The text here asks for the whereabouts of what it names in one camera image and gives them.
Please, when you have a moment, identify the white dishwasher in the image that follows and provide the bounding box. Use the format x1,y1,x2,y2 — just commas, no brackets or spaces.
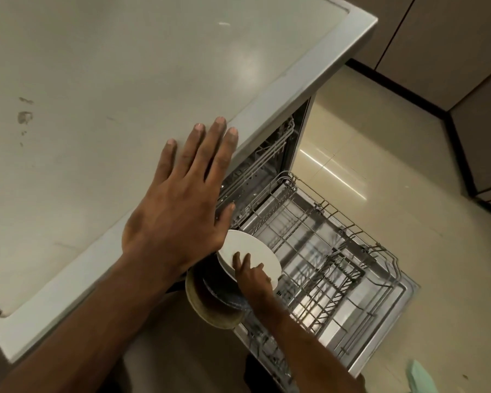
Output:
0,0,379,365

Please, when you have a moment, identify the green cloth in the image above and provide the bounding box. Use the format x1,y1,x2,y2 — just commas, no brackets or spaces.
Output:
406,359,439,393

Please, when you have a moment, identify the beige plate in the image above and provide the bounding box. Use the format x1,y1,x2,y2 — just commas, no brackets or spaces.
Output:
185,267,246,330

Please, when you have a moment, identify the grey wire cutlery basket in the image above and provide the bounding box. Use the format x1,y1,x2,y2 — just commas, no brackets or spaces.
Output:
301,251,367,336

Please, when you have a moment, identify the brown cabinet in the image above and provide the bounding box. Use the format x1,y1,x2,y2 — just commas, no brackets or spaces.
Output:
348,0,491,113
446,67,491,213

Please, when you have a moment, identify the white plate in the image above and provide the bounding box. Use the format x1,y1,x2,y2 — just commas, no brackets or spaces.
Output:
217,230,281,292

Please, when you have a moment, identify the person's right forearm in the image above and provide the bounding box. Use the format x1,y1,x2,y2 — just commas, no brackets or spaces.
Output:
252,300,367,393

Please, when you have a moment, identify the person's left hand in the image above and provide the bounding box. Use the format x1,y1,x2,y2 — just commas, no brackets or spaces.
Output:
121,116,239,279

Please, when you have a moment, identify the narrow wire dish rack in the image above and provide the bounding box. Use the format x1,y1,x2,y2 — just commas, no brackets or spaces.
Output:
215,116,297,225

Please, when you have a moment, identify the blue plate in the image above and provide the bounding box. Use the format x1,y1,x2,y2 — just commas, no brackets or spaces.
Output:
202,273,252,311

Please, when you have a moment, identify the person's left forearm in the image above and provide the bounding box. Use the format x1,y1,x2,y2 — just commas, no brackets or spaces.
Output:
0,249,189,393

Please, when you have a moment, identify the person's right hand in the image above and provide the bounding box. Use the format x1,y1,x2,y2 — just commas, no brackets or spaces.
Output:
232,252,286,320

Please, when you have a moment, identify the grey wire dish rack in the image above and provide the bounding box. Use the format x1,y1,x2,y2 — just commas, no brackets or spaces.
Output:
228,172,402,379

